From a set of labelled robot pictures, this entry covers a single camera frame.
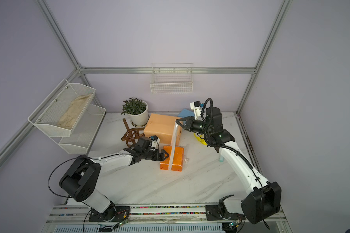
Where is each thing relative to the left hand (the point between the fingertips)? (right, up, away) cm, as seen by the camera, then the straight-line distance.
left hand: (162, 156), depth 90 cm
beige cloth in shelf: (-49, +25, -12) cm, 57 cm away
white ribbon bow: (+7, +8, -14) cm, 18 cm away
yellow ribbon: (+27, +9, +12) cm, 31 cm away
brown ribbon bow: (-25, +12, +17) cm, 32 cm away
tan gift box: (0, +19, +5) cm, 20 cm away
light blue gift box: (+16, +30, +25) cm, 42 cm away
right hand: (+10, +21, -20) cm, 30 cm away
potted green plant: (-19, +31, +11) cm, 38 cm away
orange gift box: (+10, 0, -8) cm, 12 cm away
